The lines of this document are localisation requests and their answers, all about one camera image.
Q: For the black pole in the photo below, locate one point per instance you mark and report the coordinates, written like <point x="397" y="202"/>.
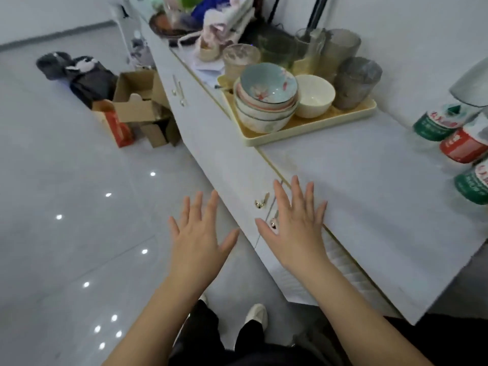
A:
<point x="316" y="11"/>

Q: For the small cardboard box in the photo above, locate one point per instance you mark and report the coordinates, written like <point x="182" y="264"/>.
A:
<point x="158" y="133"/>

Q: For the white patterned bowl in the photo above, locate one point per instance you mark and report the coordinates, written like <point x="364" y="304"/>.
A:
<point x="263" y="123"/>

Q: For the pink rimmed bowl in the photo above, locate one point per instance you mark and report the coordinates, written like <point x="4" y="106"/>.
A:
<point x="244" y="102"/>

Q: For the frosted pinkish glass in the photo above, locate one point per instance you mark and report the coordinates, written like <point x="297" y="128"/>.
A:
<point x="240" y="60"/>

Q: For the black bag with white print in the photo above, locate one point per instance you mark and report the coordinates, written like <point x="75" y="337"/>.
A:
<point x="91" y="81"/>

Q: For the person's right hand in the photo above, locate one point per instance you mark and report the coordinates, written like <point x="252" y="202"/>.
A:
<point x="299" y="236"/>

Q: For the person's left forearm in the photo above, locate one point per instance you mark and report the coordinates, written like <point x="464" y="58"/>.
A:
<point x="160" y="327"/>

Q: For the person's left hand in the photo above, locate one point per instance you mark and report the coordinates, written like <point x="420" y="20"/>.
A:
<point x="194" y="247"/>

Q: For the clear drinking glass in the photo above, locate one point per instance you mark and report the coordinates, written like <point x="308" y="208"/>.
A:
<point x="307" y="49"/>

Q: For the person's right middle finger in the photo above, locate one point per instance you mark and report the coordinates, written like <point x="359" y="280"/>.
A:
<point x="297" y="194"/>

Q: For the pink white cloth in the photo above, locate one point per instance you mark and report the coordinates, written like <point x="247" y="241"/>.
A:
<point x="225" y="24"/>

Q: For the person's right little finger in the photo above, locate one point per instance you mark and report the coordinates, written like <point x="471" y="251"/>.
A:
<point x="321" y="215"/>

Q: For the open cardboard box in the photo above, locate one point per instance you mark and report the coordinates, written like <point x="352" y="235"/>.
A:
<point x="139" y="99"/>

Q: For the person's black trousers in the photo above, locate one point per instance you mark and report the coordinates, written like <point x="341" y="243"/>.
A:
<point x="267" y="352"/>

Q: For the person's left thumb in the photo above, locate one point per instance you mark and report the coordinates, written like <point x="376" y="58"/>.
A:
<point x="230" y="242"/>

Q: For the person's white shoe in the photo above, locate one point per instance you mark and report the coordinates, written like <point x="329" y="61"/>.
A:
<point x="203" y="299"/>
<point x="256" y="315"/>

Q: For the dark brown bowl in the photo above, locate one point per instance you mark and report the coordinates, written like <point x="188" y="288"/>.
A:
<point x="167" y="28"/>

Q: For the red packet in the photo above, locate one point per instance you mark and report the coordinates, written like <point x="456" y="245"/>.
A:
<point x="119" y="129"/>

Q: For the gold cabinet knob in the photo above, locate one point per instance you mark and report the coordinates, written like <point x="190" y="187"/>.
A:
<point x="261" y="201"/>
<point x="273" y="221"/>

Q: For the yellow plastic tray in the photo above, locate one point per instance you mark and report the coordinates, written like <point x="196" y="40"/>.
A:
<point x="324" y="118"/>

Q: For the green label bottle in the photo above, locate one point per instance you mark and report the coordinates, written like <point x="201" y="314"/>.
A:
<point x="438" y="123"/>
<point x="472" y="184"/>

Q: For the person's left little finger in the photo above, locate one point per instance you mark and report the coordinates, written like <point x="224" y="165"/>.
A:
<point x="174" y="227"/>

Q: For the white paper sheets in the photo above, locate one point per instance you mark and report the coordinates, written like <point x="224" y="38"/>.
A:
<point x="206" y="68"/>

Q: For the plain white bowl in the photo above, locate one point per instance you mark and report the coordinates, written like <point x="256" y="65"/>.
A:
<point x="313" y="97"/>

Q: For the tall grey ribbed glass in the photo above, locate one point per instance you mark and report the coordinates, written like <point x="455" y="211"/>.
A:
<point x="337" y="53"/>

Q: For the red label bottle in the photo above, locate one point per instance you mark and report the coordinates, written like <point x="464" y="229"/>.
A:
<point x="463" y="144"/>

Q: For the blue floral bowl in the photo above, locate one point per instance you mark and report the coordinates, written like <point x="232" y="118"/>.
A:
<point x="267" y="83"/>

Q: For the grey white container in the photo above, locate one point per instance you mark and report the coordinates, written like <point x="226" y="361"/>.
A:
<point x="472" y="85"/>

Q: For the person's right thumb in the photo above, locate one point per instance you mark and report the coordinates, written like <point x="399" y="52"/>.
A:
<point x="266" y="231"/>

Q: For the person's left middle finger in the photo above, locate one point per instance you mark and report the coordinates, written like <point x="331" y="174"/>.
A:
<point x="196" y="207"/>

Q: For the dark green glass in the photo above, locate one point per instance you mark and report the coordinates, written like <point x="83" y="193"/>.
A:
<point x="277" y="49"/>

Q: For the short grey ribbed glass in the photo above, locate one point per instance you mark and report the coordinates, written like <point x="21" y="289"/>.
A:
<point x="354" y="83"/>

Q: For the white cabinet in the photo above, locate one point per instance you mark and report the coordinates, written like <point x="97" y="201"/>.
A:
<point x="381" y="201"/>

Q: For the person's right forearm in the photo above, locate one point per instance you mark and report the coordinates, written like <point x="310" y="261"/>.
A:
<point x="358" y="320"/>

